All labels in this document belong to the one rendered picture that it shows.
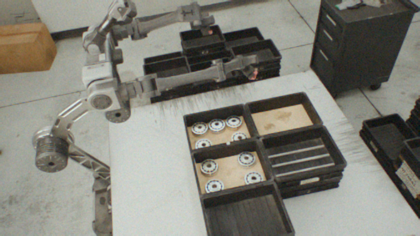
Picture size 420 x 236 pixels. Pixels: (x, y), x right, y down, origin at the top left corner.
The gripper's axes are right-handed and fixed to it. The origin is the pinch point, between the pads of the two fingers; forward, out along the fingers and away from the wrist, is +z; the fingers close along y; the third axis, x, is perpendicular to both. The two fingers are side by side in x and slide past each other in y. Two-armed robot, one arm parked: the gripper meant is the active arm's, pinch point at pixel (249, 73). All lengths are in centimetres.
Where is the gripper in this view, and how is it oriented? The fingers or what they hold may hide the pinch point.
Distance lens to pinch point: 238.5
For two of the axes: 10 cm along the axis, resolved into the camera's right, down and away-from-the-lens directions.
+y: -6.0, -6.3, 5.0
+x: -7.1, 7.0, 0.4
